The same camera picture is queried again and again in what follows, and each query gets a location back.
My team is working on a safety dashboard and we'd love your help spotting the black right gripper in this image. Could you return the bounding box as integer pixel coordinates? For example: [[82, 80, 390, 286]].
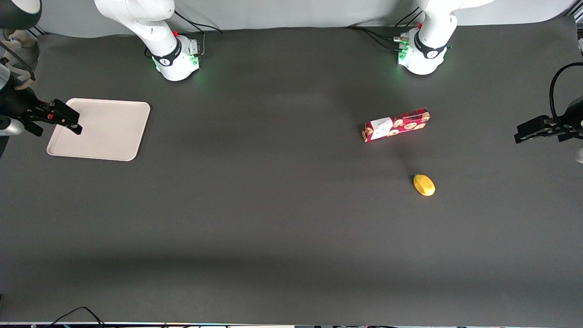
[[0, 87, 83, 137]]

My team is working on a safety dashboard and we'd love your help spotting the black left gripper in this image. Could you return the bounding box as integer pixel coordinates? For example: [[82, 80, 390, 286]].
[[549, 97, 583, 143]]

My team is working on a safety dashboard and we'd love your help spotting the white plastic tray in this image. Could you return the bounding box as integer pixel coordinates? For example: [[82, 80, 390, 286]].
[[46, 98, 151, 162]]

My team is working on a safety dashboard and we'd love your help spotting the yellow lemon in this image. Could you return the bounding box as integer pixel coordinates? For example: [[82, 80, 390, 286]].
[[413, 174, 436, 197]]

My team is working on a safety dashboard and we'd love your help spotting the red plaid cookie box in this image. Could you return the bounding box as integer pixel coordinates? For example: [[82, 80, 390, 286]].
[[362, 108, 431, 143]]

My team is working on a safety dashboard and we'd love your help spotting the black looped gripper cable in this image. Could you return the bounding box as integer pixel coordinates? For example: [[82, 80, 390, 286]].
[[549, 61, 583, 121]]

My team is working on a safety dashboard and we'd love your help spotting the beige cable bundle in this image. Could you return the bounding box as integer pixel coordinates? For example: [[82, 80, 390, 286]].
[[0, 30, 37, 89]]

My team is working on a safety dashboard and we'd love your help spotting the black right arm base cable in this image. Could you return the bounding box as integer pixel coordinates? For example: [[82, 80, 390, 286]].
[[173, 9, 224, 35]]

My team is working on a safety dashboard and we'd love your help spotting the black arm base cable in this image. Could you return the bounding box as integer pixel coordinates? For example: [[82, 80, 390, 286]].
[[173, 9, 224, 35], [345, 7, 422, 51]]

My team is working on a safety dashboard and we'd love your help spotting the black table edge cable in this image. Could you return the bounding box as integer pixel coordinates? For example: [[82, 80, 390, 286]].
[[46, 306, 105, 328]]

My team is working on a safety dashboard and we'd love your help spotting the black left arm base cable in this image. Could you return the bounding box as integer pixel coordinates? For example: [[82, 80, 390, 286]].
[[345, 7, 422, 51]]

